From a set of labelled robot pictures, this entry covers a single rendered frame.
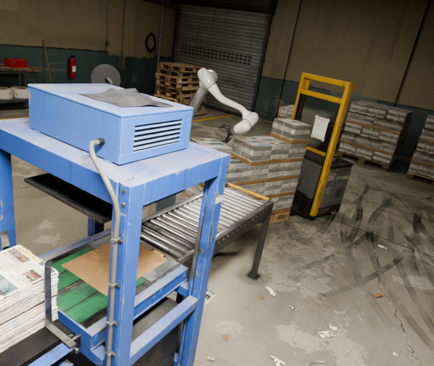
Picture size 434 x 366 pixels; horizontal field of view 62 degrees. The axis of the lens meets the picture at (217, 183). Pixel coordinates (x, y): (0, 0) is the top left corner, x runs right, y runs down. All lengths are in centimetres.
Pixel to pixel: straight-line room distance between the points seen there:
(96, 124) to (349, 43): 925
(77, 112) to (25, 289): 73
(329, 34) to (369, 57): 118
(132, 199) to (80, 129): 44
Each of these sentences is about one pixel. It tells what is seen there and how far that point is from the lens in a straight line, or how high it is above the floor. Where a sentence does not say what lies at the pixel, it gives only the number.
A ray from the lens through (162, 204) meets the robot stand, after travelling 370.
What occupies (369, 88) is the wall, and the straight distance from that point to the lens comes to 1021.
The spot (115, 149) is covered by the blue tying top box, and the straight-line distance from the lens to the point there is 144.
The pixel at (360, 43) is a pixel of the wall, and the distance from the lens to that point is 1031.
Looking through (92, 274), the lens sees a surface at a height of 80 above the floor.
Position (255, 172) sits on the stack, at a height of 75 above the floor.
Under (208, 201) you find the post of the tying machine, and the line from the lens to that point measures 182.
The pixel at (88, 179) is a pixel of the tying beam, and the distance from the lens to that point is 142.
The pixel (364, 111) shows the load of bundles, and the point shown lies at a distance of 859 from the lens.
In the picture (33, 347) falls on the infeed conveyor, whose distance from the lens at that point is 176.
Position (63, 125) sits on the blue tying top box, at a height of 162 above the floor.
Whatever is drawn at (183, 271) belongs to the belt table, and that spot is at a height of 79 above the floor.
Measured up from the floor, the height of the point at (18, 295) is 103.
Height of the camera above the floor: 205
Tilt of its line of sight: 21 degrees down
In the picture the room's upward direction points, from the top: 9 degrees clockwise
